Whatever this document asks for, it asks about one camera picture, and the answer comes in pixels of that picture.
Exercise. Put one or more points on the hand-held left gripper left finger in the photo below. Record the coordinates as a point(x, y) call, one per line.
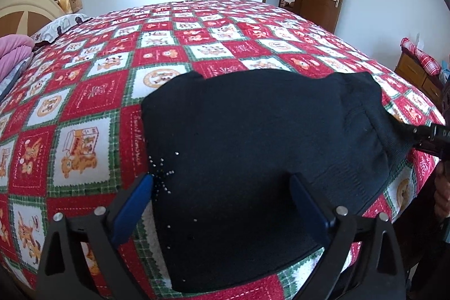
point(132, 208)

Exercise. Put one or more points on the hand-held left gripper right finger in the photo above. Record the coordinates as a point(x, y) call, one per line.
point(309, 208)

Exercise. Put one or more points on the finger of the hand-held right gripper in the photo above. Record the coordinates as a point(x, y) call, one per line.
point(420, 133)

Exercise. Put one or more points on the black knit sweater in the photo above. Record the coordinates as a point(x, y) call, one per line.
point(246, 145)

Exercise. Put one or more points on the person's right hand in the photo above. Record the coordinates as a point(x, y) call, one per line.
point(442, 194)

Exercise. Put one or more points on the wooden drawer cabinet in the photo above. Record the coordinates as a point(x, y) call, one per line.
point(413, 71)

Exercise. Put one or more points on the red plaid cloth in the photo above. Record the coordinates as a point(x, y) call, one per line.
point(423, 55)

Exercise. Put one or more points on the red checkered printed blanket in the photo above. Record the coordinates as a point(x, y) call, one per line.
point(88, 92)

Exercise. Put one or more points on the grey folded blanket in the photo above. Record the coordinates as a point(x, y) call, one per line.
point(14, 78)

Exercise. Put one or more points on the patterned white pillow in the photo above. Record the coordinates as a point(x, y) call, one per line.
point(58, 27)

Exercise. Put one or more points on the pink folded quilt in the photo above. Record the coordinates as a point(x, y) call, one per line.
point(12, 52)

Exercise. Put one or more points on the beige wooden headboard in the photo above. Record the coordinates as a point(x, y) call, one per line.
point(21, 8)

